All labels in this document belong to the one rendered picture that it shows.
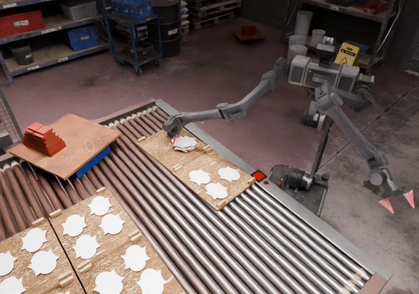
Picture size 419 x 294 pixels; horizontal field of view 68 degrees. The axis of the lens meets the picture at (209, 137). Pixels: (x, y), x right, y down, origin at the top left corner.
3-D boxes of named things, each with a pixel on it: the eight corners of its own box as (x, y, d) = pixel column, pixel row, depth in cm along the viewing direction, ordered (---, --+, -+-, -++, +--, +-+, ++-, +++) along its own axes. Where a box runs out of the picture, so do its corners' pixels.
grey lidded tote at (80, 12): (88, 11, 558) (85, -4, 543) (99, 15, 539) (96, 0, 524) (62, 17, 528) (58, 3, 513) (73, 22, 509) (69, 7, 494)
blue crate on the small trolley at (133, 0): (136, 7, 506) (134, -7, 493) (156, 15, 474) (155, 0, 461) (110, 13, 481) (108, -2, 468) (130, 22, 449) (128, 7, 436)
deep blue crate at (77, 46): (91, 38, 589) (87, 18, 566) (100, 45, 564) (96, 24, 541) (65, 45, 563) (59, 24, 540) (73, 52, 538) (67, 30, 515)
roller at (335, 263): (151, 110, 267) (150, 106, 264) (363, 285, 151) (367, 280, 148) (146, 113, 265) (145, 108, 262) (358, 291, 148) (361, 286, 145)
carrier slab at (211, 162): (211, 150, 221) (211, 148, 220) (256, 181, 198) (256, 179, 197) (173, 174, 202) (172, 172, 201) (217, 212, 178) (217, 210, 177)
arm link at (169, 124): (188, 123, 205) (183, 111, 202) (179, 132, 197) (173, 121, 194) (175, 125, 212) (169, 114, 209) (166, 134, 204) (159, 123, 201)
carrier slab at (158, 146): (174, 124, 244) (174, 123, 243) (211, 149, 221) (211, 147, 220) (136, 144, 224) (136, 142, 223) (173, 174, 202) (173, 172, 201)
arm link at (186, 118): (236, 117, 180) (229, 101, 176) (231, 123, 176) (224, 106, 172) (184, 123, 209) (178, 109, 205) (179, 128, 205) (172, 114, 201)
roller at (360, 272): (156, 108, 270) (155, 103, 267) (369, 279, 153) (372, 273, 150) (151, 110, 267) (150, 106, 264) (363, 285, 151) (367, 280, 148)
